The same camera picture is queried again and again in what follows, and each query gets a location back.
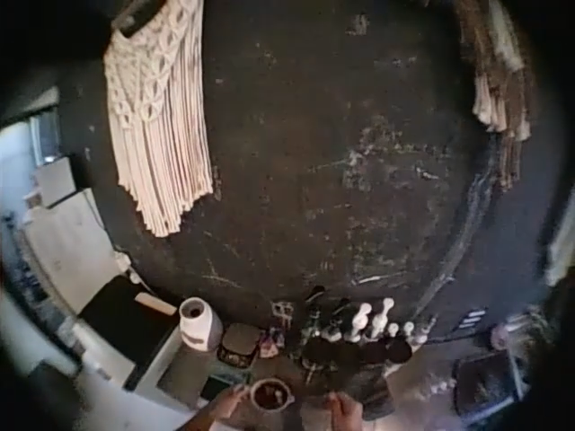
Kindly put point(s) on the pale pink round jar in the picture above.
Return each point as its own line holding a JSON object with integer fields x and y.
{"x": 500, "y": 337}

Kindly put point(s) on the brown and cream macrame hanging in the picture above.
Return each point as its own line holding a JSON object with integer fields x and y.
{"x": 498, "y": 81}

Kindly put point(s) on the cream macrame wall hanging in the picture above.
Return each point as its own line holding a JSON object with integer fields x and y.
{"x": 155, "y": 103}

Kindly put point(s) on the small pink packet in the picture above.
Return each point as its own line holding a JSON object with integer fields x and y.
{"x": 271, "y": 348}

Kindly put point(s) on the grey folded cloth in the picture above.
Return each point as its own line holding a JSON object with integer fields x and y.
{"x": 375, "y": 393}

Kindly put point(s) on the black stove top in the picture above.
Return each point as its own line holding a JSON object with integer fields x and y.
{"x": 126, "y": 328}

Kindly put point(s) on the white ceramic vase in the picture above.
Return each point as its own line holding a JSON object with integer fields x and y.
{"x": 200, "y": 324}

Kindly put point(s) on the person's left hand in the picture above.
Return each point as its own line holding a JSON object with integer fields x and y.
{"x": 230, "y": 404}

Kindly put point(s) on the black tray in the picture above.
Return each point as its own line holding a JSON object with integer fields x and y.
{"x": 487, "y": 384}

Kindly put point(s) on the row of dark pump bottles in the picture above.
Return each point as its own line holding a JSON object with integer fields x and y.
{"x": 359, "y": 341}

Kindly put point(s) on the white box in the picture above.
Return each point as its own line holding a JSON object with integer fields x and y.
{"x": 56, "y": 179}

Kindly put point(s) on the teal box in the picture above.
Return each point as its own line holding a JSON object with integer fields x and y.
{"x": 222, "y": 385}

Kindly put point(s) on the white cup with dark drink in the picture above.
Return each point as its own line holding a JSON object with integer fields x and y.
{"x": 271, "y": 395}

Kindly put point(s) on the person's right hand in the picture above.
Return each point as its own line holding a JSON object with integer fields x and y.
{"x": 348, "y": 413}

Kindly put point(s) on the black kitchen scale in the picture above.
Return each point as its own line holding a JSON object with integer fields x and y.
{"x": 239, "y": 345}

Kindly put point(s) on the person's right fingers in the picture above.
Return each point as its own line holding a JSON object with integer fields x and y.
{"x": 338, "y": 401}

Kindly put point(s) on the person's left fingers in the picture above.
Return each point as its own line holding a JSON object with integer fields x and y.
{"x": 241, "y": 391}

